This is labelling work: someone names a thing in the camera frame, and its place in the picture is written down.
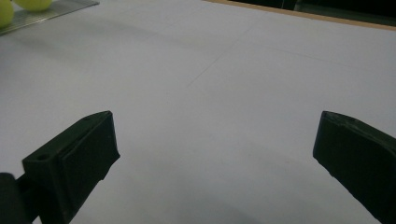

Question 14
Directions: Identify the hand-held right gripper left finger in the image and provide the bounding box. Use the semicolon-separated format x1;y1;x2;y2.
21;109;121;224

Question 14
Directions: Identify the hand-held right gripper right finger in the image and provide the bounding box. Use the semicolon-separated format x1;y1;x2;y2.
312;110;396;224

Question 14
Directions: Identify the clear plastic container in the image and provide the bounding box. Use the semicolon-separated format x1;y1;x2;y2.
0;0;101;37

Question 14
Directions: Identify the yellow tennis ball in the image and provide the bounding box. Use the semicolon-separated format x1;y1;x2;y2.
0;0;15;29
13;0;53;13

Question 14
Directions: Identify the wooden table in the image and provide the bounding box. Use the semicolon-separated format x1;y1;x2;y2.
202;0;396;33

